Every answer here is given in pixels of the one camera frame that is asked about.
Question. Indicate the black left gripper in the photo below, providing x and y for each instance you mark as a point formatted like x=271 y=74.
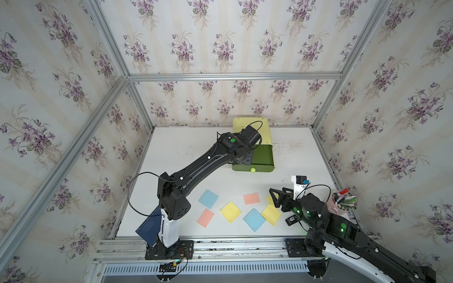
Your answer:
x=248 y=161

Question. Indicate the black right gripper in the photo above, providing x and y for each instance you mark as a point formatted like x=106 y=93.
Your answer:
x=288 y=198

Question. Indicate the green three-drawer cabinet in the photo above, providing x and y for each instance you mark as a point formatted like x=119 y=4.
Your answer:
x=262 y=146

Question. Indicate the pink sticky note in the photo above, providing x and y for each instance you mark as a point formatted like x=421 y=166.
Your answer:
x=251 y=199
x=205 y=218

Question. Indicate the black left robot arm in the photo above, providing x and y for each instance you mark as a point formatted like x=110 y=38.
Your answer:
x=174 y=189

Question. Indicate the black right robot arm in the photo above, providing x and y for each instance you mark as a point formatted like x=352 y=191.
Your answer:
x=334 y=237

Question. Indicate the yellow sticky note upper right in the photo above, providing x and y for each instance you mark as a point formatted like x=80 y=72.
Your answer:
x=269 y=200

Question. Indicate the yellow sticky note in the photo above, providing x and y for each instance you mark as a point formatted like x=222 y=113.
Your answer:
x=271 y=214
x=269 y=200
x=230 y=212

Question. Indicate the yellow sticky note lower right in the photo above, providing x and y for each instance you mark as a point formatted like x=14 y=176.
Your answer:
x=271 y=214

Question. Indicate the blue sticky note lower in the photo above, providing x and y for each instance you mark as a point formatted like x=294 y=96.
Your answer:
x=254 y=220

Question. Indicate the blue sticky note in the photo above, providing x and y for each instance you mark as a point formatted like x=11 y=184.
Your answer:
x=208 y=199
x=254 y=220

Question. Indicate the yellow sticky note left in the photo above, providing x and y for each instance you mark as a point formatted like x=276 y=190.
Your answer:
x=230 y=212

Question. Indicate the blue sticky note left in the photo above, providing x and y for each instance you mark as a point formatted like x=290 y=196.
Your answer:
x=208 y=199

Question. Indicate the black stapler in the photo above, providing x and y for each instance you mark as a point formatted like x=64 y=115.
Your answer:
x=294 y=219

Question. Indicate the pink pen holder cup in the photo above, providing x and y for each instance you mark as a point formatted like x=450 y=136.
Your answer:
x=344 y=200

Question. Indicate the dark blue book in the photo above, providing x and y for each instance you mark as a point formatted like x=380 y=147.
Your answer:
x=151 y=226

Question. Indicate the small circuit board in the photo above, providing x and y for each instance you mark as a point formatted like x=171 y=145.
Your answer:
x=168 y=267

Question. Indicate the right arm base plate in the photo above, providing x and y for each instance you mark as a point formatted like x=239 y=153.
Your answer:
x=306 y=247

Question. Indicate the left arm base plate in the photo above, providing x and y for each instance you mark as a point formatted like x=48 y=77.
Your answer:
x=179 y=250

